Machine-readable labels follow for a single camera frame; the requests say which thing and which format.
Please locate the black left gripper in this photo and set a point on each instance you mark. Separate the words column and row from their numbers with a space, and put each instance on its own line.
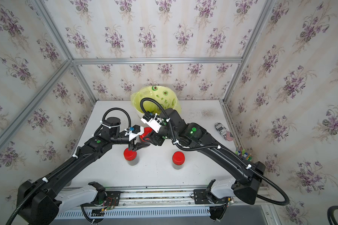
column 137, row 146

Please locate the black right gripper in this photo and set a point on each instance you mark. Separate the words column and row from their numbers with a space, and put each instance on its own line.
column 154, row 138

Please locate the red-lid tea jar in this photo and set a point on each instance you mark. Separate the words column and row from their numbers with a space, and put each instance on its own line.
column 131, row 157
column 178, row 160
column 147, row 131

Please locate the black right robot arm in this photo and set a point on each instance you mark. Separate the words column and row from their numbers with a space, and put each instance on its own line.
column 168, row 125

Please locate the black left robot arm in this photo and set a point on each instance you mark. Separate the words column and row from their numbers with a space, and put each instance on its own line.
column 38, row 202

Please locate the white trash bin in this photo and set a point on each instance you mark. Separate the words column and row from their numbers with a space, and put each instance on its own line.
column 142, row 115

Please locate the flag patterned can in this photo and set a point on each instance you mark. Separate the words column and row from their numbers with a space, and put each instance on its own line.
column 224, row 132

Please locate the coloured markers bundle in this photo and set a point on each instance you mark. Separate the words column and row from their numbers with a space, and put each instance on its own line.
column 244, row 154

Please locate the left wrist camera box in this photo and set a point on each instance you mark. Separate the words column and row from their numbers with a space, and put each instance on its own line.
column 133, row 132

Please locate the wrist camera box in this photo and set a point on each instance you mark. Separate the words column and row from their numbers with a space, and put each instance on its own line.
column 133, row 132
column 154, row 121

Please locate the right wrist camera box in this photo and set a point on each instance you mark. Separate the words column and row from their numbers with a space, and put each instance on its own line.
column 154, row 121

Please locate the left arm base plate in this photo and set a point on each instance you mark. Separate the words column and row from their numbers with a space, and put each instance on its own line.
column 110, row 200

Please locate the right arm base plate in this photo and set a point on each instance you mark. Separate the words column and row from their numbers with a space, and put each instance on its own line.
column 201, row 196

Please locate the aluminium rail frame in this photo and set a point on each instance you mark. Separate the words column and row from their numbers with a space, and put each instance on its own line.
column 131, row 197

